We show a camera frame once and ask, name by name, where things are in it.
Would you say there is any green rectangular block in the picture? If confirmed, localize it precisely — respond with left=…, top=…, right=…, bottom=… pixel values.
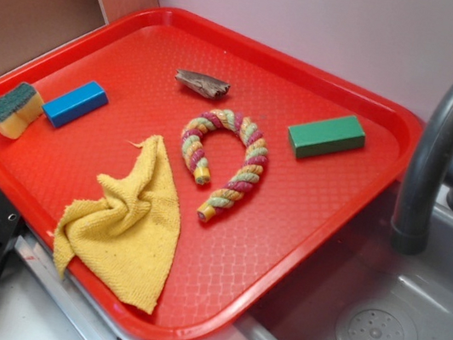
left=288, top=115, right=366, bottom=159

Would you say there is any blue rectangular block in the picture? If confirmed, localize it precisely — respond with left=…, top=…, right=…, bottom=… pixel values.
left=43, top=82, right=109, bottom=128

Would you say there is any red plastic tray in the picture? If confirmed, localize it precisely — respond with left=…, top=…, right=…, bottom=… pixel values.
left=0, top=8, right=423, bottom=340

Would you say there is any brown wood piece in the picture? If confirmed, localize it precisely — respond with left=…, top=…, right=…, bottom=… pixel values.
left=175, top=69, right=231, bottom=100

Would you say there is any yellow cloth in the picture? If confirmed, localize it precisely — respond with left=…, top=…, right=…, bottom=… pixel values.
left=53, top=135, right=181, bottom=314

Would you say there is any grey plastic sink basin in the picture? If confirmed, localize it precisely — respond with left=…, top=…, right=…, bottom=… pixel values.
left=237, top=187, right=453, bottom=340

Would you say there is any round sink drain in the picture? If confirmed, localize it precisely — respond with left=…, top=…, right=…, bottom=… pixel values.
left=335, top=299, right=418, bottom=340

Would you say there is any yellow green sponge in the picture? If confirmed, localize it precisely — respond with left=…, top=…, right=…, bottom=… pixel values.
left=0, top=82, right=44, bottom=140

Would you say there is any multicolour twisted rope toy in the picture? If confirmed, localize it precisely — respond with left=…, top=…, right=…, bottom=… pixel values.
left=181, top=109, right=268, bottom=222

